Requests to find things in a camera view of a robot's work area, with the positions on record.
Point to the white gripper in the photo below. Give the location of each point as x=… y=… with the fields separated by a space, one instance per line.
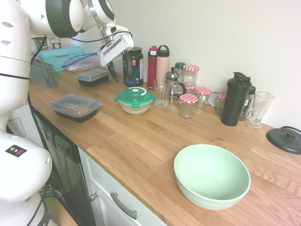
x=115 y=49

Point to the green round container lid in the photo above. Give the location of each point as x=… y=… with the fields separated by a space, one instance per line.
x=135 y=94

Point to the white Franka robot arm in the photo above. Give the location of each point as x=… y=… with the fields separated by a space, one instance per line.
x=18 y=94

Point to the black container clear lid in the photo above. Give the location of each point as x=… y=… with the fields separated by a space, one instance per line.
x=92 y=76

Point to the clear cereal food container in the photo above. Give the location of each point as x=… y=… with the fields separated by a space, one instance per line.
x=135 y=108

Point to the green lid glass jar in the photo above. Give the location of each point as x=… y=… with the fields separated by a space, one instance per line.
x=179 y=70

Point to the black container with pasta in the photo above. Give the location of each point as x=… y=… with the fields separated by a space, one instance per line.
x=75 y=107

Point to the tall checkered lid jar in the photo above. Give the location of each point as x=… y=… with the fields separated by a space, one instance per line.
x=191 y=76

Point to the checkered lid glass jar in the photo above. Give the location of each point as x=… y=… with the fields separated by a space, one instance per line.
x=202 y=97
x=190 y=90
x=188 y=106

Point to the white round lid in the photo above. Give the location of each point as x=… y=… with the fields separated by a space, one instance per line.
x=212 y=99

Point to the checkered lid spice jar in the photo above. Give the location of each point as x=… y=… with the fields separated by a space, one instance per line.
x=221 y=103

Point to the black protein powder tub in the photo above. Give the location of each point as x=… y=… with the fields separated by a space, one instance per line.
x=135 y=68

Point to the red water bottle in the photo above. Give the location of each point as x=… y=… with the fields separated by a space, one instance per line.
x=152 y=68

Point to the clear zip bag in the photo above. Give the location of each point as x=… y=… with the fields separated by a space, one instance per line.
x=82 y=61

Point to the pink water bottle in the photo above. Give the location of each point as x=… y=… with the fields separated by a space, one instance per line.
x=162 y=66

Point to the clear drinking glass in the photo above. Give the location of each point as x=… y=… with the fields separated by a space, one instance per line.
x=162 y=94

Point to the glass french press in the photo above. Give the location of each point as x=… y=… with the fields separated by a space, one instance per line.
x=175 y=87

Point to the teal bread box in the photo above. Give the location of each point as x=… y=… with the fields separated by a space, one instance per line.
x=58 y=53

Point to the brown small cup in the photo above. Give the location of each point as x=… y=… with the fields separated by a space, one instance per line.
x=56 y=43

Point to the grey cutlery basket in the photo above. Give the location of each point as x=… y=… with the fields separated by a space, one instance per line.
x=44 y=75

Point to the green yogurt cup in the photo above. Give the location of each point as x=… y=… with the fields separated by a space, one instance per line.
x=37 y=44

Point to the black dishwasher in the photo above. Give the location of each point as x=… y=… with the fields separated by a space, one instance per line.
x=65 y=160

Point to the black shaker bottle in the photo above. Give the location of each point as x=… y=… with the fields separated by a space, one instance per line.
x=235 y=101

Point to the metal cabinet knob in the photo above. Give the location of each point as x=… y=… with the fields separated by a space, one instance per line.
x=94 y=196

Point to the mint green bowl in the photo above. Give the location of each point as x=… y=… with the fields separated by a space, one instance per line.
x=211 y=174

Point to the white kitchen cabinet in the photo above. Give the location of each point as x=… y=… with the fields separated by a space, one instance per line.
x=113 y=212

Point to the tall glass mug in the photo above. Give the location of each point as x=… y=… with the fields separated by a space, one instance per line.
x=259 y=106

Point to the black kettle base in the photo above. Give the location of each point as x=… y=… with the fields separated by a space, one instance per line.
x=285 y=139

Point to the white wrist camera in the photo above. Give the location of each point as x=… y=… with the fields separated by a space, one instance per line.
x=118 y=29

